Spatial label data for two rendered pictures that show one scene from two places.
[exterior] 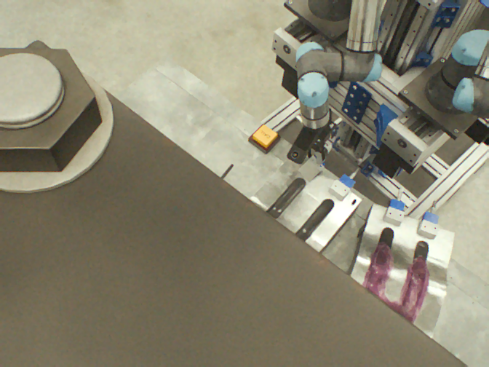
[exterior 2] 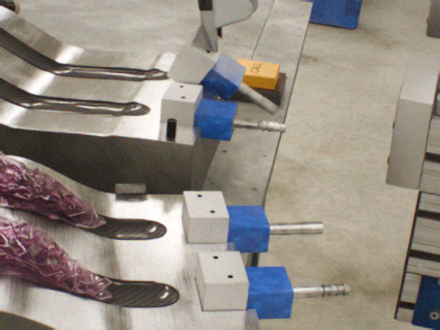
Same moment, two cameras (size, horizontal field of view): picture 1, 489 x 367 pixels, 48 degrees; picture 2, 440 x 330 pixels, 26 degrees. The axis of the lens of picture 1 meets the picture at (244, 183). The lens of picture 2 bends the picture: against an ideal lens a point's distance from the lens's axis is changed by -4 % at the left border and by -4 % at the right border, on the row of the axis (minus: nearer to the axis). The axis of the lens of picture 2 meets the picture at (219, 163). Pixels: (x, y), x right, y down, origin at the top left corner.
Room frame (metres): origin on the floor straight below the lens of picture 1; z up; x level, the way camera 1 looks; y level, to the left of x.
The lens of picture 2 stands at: (0.43, -1.17, 1.31)
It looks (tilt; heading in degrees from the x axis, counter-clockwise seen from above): 26 degrees down; 64
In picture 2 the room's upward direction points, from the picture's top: 5 degrees clockwise
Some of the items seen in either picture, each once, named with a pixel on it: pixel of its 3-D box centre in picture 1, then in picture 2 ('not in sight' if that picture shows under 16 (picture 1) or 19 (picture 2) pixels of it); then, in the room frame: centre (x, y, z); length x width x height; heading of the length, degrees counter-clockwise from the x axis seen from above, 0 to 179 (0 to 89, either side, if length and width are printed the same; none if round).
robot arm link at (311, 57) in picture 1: (317, 65); not in sight; (0.99, -0.15, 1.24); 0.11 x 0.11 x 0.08; 7
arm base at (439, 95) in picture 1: (455, 84); not in sight; (1.12, -0.59, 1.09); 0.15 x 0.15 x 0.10
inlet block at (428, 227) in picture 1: (430, 218); (276, 292); (0.78, -0.58, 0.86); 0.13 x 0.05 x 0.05; 164
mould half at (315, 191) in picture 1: (276, 234); (9, 90); (0.66, -0.11, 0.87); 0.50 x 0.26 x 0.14; 147
